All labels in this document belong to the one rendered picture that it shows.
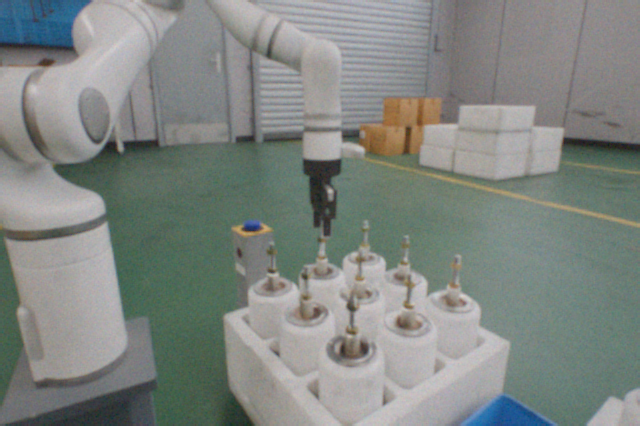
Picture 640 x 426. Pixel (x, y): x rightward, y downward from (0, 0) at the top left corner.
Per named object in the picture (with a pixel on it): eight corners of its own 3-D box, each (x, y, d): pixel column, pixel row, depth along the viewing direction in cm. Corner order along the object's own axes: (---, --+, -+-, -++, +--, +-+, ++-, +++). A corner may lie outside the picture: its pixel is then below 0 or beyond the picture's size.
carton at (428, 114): (439, 125, 440) (441, 98, 432) (422, 125, 431) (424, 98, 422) (422, 123, 466) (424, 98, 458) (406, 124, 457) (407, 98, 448)
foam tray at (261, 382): (340, 555, 52) (342, 453, 47) (228, 387, 83) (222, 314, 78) (497, 421, 74) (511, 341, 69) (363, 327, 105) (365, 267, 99)
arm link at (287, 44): (348, 55, 73) (282, 22, 72) (348, 49, 65) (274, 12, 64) (332, 90, 75) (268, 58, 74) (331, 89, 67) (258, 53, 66)
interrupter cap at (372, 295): (330, 295, 71) (330, 292, 71) (357, 282, 76) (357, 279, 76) (361, 311, 66) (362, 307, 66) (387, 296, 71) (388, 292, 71)
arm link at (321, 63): (340, 132, 67) (341, 128, 75) (342, 36, 62) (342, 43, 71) (300, 132, 67) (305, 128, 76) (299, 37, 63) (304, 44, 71)
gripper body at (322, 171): (299, 151, 76) (299, 196, 79) (307, 157, 69) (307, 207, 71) (335, 150, 78) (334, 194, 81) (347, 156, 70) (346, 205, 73)
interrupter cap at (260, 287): (300, 286, 75) (300, 283, 75) (274, 302, 69) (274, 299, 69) (271, 276, 79) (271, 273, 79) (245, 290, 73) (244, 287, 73)
